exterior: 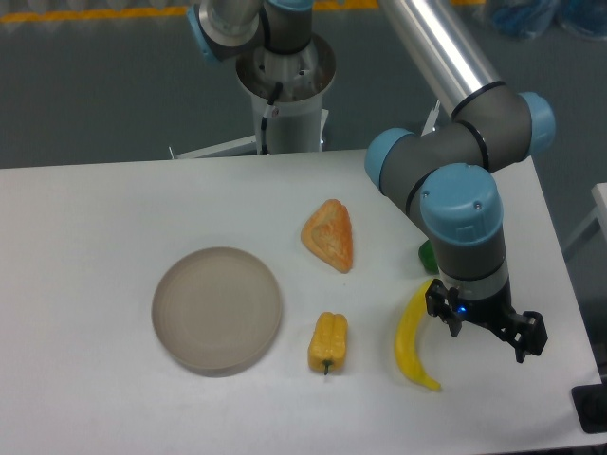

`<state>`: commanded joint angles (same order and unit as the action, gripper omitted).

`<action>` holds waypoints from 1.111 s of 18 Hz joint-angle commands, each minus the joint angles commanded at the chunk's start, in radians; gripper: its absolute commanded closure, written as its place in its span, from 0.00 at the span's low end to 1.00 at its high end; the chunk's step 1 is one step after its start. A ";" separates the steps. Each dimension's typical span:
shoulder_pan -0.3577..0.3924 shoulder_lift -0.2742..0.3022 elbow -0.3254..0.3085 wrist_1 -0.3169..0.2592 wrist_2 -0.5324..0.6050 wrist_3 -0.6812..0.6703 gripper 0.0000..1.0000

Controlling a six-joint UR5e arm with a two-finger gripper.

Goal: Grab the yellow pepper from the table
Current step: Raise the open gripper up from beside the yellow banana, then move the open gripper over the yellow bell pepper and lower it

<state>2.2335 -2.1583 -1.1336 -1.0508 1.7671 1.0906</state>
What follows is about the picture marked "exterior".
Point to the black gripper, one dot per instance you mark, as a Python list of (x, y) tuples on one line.
[(525, 332)]

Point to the yellow bell pepper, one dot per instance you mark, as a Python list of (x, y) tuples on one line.
[(327, 349)]

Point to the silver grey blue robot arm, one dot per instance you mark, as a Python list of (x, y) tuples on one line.
[(442, 181)]

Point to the green bell pepper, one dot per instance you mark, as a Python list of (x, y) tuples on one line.
[(426, 257)]

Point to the orange pepper half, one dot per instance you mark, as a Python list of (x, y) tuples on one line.
[(328, 235)]

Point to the yellow banana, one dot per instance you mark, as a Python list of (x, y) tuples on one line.
[(405, 351)]

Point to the black device at table edge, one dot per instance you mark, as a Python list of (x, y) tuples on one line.
[(590, 405)]

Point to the white furniture at right edge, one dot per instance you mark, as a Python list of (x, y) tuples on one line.
[(592, 224)]

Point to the beige round plate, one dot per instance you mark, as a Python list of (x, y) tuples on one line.
[(216, 311)]

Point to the blue plastic bags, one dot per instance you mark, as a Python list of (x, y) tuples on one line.
[(530, 19)]

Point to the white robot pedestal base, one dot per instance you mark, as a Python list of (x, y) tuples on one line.
[(286, 96)]

